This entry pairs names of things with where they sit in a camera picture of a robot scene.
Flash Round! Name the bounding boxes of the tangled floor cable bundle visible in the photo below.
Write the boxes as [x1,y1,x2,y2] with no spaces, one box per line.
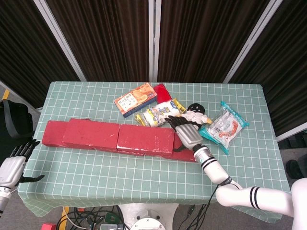
[64,205,125,230]

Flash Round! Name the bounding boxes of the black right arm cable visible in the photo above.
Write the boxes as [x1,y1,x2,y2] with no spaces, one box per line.
[208,178,243,207]

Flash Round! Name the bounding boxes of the red packet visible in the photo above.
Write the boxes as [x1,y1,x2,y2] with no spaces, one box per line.
[153,83,172,103]

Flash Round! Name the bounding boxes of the teal snack package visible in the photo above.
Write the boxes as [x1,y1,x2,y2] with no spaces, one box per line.
[198,100,250,156]

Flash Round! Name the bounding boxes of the black bag with strap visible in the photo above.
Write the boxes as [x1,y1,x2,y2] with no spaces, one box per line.
[0,100,34,139]

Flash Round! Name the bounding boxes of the silver white robot base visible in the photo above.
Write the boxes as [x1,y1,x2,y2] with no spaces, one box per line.
[119,203,179,230]

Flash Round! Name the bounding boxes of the black rounded floor object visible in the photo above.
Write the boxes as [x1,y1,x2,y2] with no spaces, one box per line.
[285,159,303,179]

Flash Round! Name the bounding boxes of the dark partition screen panel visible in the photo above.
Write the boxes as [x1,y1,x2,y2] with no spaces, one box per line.
[0,0,87,113]
[45,0,154,82]
[223,0,307,142]
[153,0,272,83]

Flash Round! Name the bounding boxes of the black white plush doll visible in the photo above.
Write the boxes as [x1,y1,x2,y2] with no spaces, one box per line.
[178,103,213,127]

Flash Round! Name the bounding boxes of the white roll package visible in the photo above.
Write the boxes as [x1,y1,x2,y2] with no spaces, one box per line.
[142,101,180,130]

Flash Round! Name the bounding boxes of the black floor cables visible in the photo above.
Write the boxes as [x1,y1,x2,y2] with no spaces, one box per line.
[184,203,212,230]

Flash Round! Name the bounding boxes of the orange blue cracker box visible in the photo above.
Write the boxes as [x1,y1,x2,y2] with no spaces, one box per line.
[114,82,158,118]

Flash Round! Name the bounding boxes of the clear package with red print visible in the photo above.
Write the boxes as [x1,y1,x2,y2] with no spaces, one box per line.
[207,107,243,146]

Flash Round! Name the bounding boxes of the green checkered tablecloth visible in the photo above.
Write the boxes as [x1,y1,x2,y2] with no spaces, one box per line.
[18,80,292,223]

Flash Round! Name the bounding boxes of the yellow snack wrapper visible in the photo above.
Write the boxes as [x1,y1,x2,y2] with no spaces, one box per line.
[172,97,187,114]
[134,113,148,130]

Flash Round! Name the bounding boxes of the red brick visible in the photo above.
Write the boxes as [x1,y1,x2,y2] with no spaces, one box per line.
[62,118,120,150]
[93,146,144,156]
[116,124,175,154]
[143,134,200,163]
[42,120,70,147]

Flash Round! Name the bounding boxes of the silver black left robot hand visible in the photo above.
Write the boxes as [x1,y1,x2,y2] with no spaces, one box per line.
[0,138,46,187]

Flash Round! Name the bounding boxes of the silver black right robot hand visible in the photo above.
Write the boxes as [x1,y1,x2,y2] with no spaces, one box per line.
[164,115,204,153]

